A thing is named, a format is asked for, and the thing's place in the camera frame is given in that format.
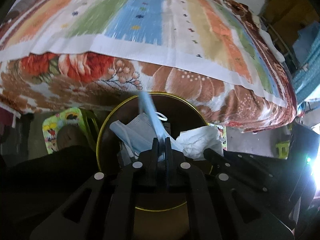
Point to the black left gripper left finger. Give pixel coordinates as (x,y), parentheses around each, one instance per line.
(142,172)

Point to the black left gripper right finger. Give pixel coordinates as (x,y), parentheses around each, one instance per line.
(178,171)

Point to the light blue face mask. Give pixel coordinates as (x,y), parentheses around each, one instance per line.
(146,106)

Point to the gold rimmed trash bin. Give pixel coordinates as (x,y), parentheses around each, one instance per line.
(126,133)

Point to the white crumpled tissue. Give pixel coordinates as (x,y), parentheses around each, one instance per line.
(194,142)

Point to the colourful cartoon floor mat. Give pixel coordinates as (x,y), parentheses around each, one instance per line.
(86,120)

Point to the floral brown bed blanket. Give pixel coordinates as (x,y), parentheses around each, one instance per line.
(52,82)

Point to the striped colourful bed cloth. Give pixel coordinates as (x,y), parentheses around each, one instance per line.
(214,38)

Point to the grey rolled pillow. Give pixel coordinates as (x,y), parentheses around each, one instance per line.
(25,2)

